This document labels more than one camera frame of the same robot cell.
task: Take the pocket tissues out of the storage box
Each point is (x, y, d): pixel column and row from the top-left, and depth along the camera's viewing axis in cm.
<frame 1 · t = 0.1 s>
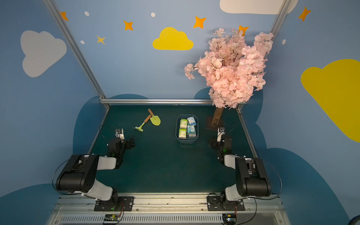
left hand: (125, 136, 94), fingers open
right hand: (220, 136, 95), fingers open
blue plastic storage box: (190, 139, 103), on the table
green toy shovel: (154, 119, 114), on the table
green toy rake: (139, 128, 109), on the table
green pocket tissue pack: (183, 123, 106), point 5 cm above the table
green tissue pack: (182, 133, 100), point 5 cm above the table
blue pocket tissue pack: (192, 121, 107), point 6 cm above the table
blue tissue pack: (191, 131, 102), point 5 cm above the table

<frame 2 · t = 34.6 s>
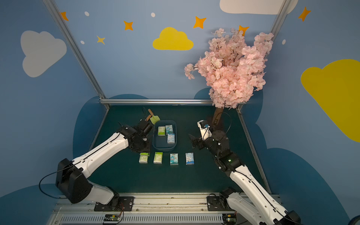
left hand: (148, 147, 82), fingers open
right hand: (199, 129, 74), fingers open
green pocket tissue pack: (143, 158, 90), point 4 cm above the table
green tissue pack: (158, 158, 91), point 3 cm above the table
blue pocket tissue pack: (174, 159, 90), point 3 cm above the table
blue tissue pack: (190, 158, 92), point 2 cm above the table
green tissue pack 2: (161, 131, 105), point 2 cm above the table
green tissue pack 3: (144, 154, 79), point 15 cm above the table
blue tissue pack 2: (171, 138, 100), point 3 cm above the table
blue tissue pack 3: (169, 129, 106), point 2 cm above the table
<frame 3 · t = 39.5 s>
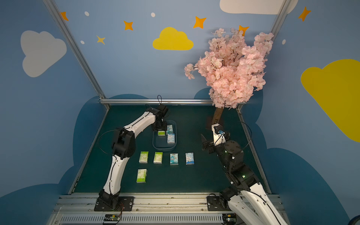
left hand: (161, 127, 102), fingers open
right hand: (213, 130, 69), fingers open
green tissue pack 3: (141, 176, 84), point 3 cm above the table
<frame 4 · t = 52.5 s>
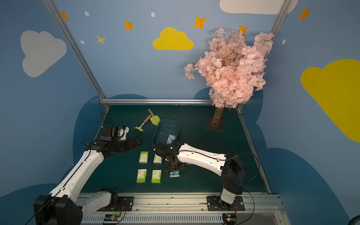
left hand: (137, 142, 81), fingers open
right hand: (173, 168, 77), fingers open
green tissue pack 2: (156, 176, 83), point 3 cm above the table
blue tissue pack 3: (174, 174, 75), point 13 cm above the table
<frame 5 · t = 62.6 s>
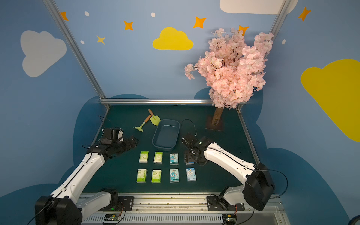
left hand: (132, 141, 84), fingers open
right hand: (194, 157, 81), fingers open
blue tissue pack 2: (191, 174, 84), point 3 cm above the table
